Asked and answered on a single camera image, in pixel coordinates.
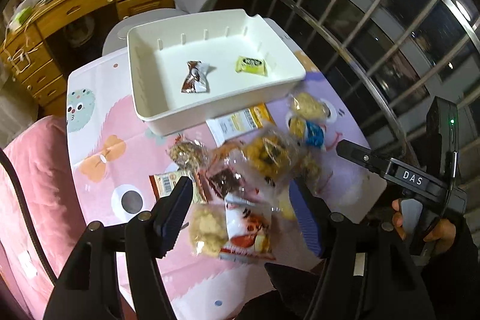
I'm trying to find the blue yellow snack packet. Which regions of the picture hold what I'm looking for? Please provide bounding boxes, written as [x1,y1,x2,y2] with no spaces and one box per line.
[287,115,325,149]

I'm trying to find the red white snack packet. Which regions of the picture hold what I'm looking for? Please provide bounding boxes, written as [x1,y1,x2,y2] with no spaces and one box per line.
[220,193,276,263]

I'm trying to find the clear bag pale puffs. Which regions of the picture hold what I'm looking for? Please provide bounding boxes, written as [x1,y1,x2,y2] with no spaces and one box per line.
[189,204,228,257]

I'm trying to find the dark nut cluster packet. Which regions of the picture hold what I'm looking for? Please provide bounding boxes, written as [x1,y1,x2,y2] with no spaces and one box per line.
[298,152,333,195]

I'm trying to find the yellow puffs clear bag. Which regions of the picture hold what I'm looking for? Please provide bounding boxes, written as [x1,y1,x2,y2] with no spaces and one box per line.
[228,128,304,193]

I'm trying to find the person's right hand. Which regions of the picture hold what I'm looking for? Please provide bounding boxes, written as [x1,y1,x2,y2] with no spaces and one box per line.
[391,198,457,255]

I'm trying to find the pale cookie clear packet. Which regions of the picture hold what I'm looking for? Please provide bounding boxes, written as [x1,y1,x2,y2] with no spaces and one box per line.
[290,92,331,121]

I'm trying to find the barcode red-edged snack packet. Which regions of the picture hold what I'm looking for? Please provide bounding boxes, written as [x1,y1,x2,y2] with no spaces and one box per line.
[149,170,208,204]

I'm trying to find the cartoon printed table cover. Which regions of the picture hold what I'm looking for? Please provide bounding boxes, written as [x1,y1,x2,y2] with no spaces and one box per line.
[66,18,388,320]

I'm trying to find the pink quilted blanket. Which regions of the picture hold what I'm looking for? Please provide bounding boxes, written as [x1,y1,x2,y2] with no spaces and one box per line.
[1,116,86,319]

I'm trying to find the metal window grille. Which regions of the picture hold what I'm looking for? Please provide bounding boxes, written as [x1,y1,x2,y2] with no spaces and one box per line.
[251,0,479,155]

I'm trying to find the dark brown cake packet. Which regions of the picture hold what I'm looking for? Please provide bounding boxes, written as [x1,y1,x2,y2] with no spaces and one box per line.
[199,163,247,200]

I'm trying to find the granola cluster clear packet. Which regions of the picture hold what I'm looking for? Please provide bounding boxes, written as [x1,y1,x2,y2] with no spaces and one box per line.
[168,134,209,171]

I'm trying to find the white orange snack box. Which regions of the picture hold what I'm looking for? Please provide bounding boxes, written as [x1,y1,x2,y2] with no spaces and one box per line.
[206,103,275,146]

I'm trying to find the yellow-green candy packet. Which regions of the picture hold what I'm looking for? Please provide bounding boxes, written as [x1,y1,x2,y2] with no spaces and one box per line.
[235,56,267,76]

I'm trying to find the brown chocolate snack packet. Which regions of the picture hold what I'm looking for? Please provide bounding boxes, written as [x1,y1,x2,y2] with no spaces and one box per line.
[181,61,210,93]

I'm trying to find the white plastic storage bin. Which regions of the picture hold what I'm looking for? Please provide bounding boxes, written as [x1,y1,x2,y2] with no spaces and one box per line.
[127,9,306,136]

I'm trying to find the wooden desk with drawers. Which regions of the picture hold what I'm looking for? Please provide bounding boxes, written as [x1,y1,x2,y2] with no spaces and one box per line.
[1,0,174,116]

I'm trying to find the black cable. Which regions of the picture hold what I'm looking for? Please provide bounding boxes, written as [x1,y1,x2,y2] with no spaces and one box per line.
[0,147,59,283]

